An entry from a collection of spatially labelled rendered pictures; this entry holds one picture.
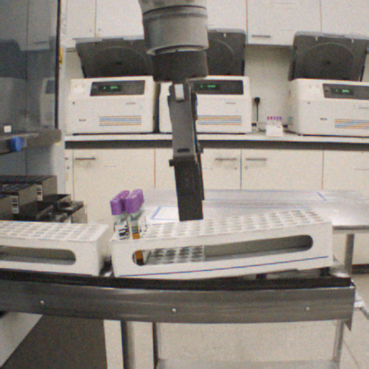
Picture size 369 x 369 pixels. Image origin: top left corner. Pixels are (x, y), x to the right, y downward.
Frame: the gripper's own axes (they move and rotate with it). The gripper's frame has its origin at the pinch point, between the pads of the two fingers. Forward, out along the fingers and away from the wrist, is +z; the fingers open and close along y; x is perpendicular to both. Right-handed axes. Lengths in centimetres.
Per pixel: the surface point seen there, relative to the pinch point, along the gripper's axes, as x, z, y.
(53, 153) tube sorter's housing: 37, -6, 54
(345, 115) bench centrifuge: -88, -4, 230
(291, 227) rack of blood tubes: -12.6, 3.8, -5.0
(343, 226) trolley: -27.8, 12.1, 25.1
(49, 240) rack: 19.7, 2.9, -4.8
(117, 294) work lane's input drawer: 10.7, 10.5, -6.6
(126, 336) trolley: 18.1, 32.8, 27.1
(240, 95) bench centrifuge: -22, -21, 231
